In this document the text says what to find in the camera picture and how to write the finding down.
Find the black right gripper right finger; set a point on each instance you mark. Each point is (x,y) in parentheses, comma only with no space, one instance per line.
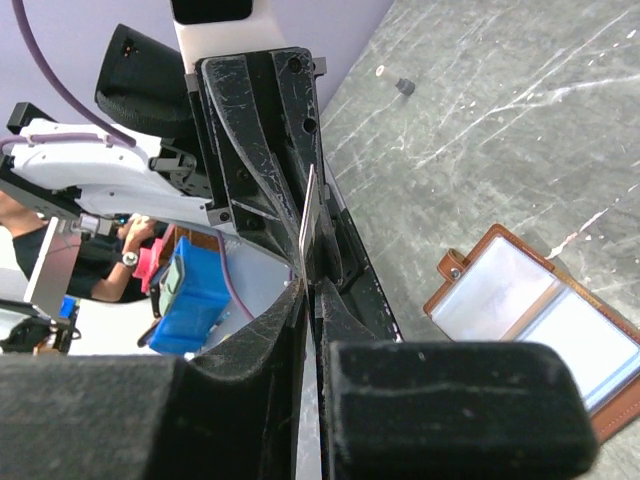
(442,410)

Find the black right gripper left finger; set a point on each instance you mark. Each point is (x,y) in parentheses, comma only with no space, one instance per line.
(230,413)

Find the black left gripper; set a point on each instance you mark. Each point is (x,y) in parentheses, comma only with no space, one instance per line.
(244,127)

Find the black VIP card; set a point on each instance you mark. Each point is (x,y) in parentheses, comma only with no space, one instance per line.
(309,221)

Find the brown leather card holder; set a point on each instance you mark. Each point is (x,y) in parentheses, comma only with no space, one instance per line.
(503,290)

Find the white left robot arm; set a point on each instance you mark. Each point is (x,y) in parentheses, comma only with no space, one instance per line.
(74,170)

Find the blue plastic box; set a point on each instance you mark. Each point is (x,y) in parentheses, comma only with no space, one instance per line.
(192,296)

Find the small dark screw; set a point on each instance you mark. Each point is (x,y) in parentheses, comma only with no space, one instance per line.
(405,86)

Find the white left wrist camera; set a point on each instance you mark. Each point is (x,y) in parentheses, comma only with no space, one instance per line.
(210,28)

